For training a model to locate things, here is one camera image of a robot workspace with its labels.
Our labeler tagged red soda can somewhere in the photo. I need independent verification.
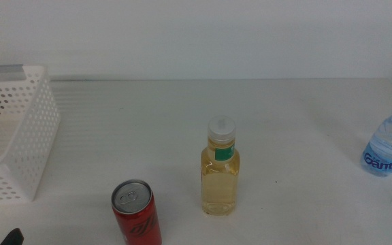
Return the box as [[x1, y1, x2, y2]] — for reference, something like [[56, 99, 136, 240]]
[[110, 179, 163, 245]]

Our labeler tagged yellow tea bottle white cap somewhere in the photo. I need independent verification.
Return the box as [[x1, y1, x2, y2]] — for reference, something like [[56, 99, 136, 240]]
[[200, 114, 241, 216]]

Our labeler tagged clear water bottle blue label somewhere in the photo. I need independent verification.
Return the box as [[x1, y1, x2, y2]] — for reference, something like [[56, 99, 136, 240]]
[[361, 101, 392, 178]]

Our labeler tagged white perforated plastic basket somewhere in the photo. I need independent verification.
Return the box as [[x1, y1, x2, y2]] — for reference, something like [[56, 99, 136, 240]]
[[0, 64, 61, 205]]

